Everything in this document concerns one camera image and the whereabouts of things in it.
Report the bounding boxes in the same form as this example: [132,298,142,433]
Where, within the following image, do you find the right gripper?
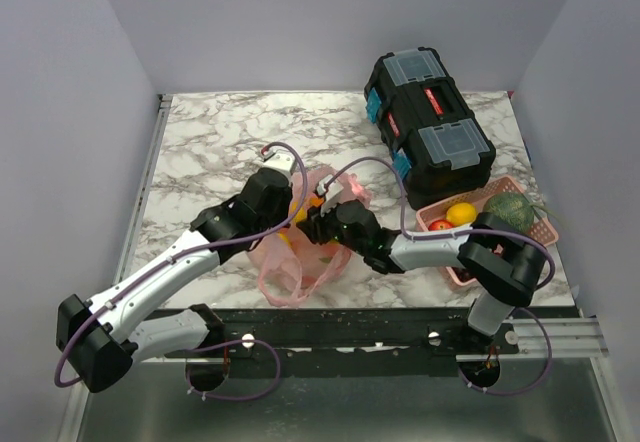
[297,197,367,257]

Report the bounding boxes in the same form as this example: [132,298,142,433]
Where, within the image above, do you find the orange red fake mango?
[309,196,325,208]

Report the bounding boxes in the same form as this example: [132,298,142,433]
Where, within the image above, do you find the pink plastic bag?
[249,165,352,308]

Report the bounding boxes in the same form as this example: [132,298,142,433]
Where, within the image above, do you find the yellow fake fruit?
[445,202,478,227]

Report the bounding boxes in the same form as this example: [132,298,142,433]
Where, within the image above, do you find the yellow fake banana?
[289,201,307,225]

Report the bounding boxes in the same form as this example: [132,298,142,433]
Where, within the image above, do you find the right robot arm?
[296,200,549,354]

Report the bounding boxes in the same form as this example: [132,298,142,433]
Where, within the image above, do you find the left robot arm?
[54,164,293,393]

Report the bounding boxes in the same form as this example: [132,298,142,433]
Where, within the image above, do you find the red fake apple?
[428,219,454,232]

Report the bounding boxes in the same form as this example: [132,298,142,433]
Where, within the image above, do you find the dark red fake grapes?
[453,268,473,282]

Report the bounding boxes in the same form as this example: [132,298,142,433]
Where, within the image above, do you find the green fake melon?
[483,192,535,233]

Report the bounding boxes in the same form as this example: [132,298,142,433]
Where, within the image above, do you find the black plastic toolbox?
[364,47,496,210]

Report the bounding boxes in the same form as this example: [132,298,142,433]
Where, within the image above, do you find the pink plastic basket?
[416,175,561,291]

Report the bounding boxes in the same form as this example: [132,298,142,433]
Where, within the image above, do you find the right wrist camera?
[315,174,358,216]

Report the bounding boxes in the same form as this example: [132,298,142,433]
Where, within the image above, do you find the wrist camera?
[315,174,358,216]
[261,147,297,178]

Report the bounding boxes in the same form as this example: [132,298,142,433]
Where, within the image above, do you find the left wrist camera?
[261,147,297,178]

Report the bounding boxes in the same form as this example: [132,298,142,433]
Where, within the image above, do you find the black mounting rail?
[164,306,521,379]

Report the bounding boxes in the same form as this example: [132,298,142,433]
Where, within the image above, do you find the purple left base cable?
[184,339,282,403]

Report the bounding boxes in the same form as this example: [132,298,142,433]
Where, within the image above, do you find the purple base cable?
[457,306,554,397]
[184,339,282,403]

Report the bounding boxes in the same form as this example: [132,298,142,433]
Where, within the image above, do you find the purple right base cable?
[457,306,554,397]

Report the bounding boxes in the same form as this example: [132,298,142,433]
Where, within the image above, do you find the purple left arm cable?
[53,141,310,388]

